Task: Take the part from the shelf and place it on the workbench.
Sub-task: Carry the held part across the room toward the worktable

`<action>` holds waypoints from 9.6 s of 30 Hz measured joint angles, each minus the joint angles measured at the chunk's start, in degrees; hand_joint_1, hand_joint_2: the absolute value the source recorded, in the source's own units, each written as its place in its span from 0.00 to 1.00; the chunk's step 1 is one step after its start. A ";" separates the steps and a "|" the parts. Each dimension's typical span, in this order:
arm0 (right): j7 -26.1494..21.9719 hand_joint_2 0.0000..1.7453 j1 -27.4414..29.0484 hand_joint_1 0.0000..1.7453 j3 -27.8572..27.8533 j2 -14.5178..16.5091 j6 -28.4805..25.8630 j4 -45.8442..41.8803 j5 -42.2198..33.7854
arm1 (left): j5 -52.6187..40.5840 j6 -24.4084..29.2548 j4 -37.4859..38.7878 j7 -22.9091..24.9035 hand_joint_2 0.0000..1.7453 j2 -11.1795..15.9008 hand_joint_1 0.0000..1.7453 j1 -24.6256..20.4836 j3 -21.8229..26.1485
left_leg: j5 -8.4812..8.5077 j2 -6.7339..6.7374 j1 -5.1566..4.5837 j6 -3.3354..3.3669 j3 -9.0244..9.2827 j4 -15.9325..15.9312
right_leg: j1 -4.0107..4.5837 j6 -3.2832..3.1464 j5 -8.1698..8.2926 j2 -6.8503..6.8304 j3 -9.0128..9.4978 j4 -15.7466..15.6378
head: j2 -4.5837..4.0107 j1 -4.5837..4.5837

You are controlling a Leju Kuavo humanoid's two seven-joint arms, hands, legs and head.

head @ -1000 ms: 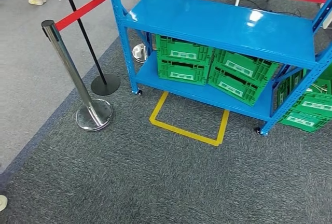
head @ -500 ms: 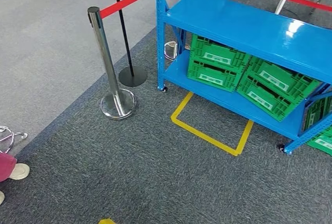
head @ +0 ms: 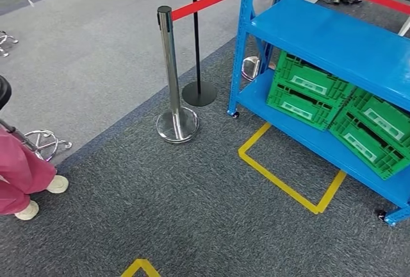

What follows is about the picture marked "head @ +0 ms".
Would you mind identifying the green plastic crate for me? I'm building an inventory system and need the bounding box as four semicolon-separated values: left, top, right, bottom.
329;87;410;181
266;50;356;133

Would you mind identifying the person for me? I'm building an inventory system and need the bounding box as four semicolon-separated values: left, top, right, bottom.
0;125;69;222

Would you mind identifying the blue metal shelf rack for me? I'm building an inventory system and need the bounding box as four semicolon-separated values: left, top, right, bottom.
226;0;410;228

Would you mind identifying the black barrier stanchion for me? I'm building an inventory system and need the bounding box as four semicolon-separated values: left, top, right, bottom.
182;0;219;108

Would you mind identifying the yellow floor tape square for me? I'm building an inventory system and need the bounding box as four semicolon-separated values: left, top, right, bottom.
121;258;161;277

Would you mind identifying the chrome barrier stanchion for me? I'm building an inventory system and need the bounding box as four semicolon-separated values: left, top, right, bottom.
240;55;276;83
156;5;200;145

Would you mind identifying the chrome stool with black seat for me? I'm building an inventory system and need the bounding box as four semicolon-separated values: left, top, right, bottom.
0;74;73;164

